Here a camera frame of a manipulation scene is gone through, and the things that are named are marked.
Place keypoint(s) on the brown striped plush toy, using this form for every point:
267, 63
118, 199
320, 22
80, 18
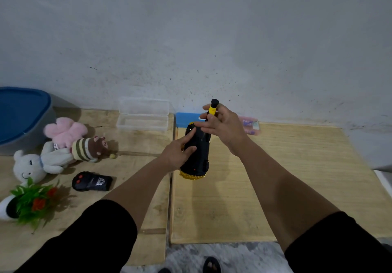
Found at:
88, 148

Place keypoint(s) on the pink plastic box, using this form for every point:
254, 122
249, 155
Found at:
252, 125

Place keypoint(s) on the blue battery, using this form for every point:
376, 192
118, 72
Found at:
249, 132
247, 122

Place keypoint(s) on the pink plush toy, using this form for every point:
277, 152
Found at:
62, 132

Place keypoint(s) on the person's left forearm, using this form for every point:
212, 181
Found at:
137, 193

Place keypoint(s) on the white plush rabbit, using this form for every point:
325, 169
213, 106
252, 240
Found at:
27, 167

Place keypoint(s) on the clear plastic box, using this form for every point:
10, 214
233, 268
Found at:
142, 122

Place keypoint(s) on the artificial plant in white pot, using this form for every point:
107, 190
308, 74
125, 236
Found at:
30, 204

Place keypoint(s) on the person's black sandal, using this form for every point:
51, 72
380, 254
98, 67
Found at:
212, 266
164, 270

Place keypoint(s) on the blue plastic box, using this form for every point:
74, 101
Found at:
185, 119

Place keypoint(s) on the person's right black sandal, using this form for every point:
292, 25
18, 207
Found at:
212, 266

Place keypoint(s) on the person's left hand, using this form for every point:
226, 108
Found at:
174, 158

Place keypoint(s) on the person's right hand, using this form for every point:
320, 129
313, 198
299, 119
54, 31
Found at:
228, 129

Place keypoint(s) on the black remote controller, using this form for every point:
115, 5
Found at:
90, 181

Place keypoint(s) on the person's left black sandal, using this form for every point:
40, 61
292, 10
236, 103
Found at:
164, 270

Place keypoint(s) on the person's black right sleeve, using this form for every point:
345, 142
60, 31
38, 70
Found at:
337, 248

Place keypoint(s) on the grey bin with blue lid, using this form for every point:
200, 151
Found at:
21, 113

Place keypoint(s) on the person's black sleeve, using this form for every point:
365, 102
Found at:
337, 248
85, 242

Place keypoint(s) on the person's black left sleeve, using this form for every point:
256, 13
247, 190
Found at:
85, 242

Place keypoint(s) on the yellow black screwdriver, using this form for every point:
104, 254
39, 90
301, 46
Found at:
213, 107

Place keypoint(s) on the person's right forearm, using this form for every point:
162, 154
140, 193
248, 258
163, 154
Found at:
281, 196

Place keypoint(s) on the gold toy car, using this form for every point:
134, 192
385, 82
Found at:
197, 153

